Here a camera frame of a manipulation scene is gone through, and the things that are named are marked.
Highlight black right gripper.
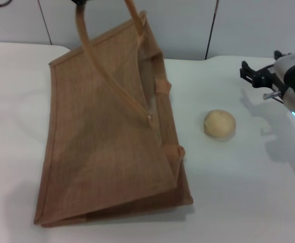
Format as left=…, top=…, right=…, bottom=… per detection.
left=240, top=50, right=291, bottom=94

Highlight round egg yolk pastry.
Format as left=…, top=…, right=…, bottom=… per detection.
left=203, top=109, right=237, bottom=142

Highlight brown woven handbag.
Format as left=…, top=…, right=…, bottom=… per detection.
left=33, top=0, right=195, bottom=228

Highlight silver metal connector pin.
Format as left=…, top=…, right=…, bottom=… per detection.
left=263, top=91, right=281, bottom=100

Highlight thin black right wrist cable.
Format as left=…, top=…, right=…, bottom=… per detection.
left=273, top=97, right=290, bottom=107

